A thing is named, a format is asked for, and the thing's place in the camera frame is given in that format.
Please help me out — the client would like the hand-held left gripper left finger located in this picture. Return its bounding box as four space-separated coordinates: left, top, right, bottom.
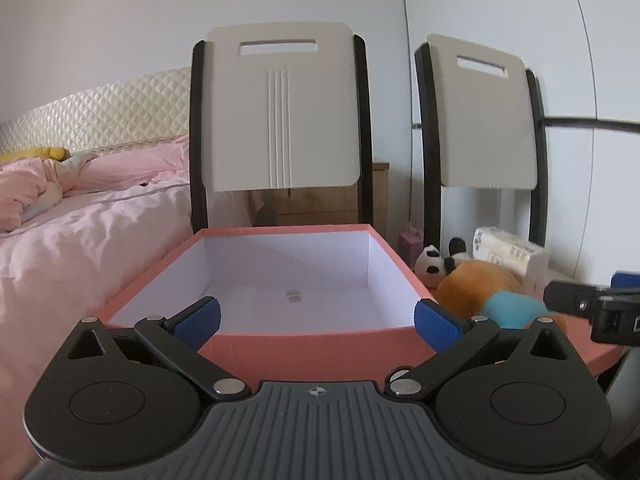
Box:
65 296 252 402

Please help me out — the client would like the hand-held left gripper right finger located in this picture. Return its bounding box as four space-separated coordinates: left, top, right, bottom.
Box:
384 298 576 402

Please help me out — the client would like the orange and blue plush toy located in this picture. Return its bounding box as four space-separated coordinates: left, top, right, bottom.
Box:
432 259 568 331

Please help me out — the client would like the panda plush toy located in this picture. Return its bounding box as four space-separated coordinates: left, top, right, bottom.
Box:
415 237 471 289

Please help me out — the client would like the white tissue pack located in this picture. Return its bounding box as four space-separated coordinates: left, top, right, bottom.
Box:
472 226 551 296

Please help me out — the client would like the small pink box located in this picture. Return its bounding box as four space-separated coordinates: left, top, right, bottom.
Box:
398 227 427 272

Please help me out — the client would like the pink cardboard box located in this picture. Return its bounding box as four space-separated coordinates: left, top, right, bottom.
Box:
95 225 441 396

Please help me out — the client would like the wooden nightstand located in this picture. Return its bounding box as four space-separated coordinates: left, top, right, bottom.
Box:
245 161 390 241

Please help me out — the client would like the pastel patterned cloth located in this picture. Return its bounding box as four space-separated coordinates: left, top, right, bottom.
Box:
22 152 96 223

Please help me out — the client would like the white chair with grooves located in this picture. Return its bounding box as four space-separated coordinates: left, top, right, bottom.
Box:
189 21 373 241

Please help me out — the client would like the quilted cream headboard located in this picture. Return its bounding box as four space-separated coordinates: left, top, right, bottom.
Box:
0 66 193 161

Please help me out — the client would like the yellow plush toy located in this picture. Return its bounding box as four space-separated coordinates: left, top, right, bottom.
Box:
0 147 68 163

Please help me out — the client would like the black cable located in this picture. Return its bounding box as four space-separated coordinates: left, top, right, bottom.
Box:
542 116 640 136

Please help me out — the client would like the white chair black frame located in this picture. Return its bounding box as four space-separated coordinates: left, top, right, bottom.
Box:
414 34 550 261

